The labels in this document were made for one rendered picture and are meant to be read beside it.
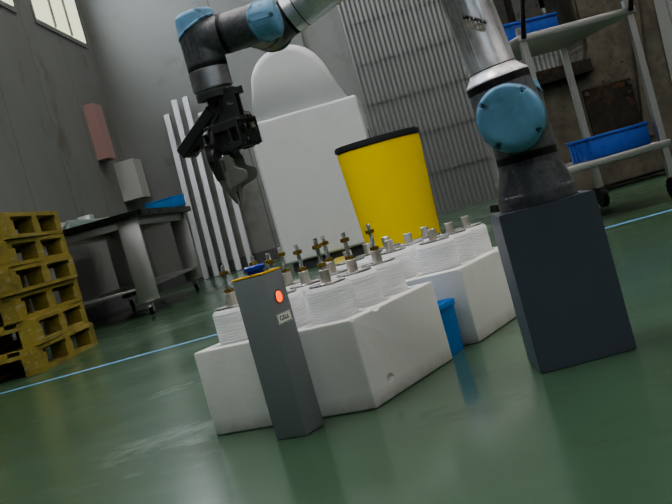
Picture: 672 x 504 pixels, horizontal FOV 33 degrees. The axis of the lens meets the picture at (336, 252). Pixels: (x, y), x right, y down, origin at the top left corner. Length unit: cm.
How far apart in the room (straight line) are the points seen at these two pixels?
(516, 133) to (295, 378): 61
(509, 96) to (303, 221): 640
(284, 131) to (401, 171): 321
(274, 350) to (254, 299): 10
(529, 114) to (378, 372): 60
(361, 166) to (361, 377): 308
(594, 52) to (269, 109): 234
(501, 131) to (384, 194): 324
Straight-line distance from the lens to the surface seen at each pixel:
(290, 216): 834
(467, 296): 268
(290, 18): 223
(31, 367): 569
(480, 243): 294
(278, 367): 214
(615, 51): 799
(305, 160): 833
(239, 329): 237
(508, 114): 199
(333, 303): 224
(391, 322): 233
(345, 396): 224
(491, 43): 202
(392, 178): 521
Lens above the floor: 40
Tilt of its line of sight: 2 degrees down
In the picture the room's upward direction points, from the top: 16 degrees counter-clockwise
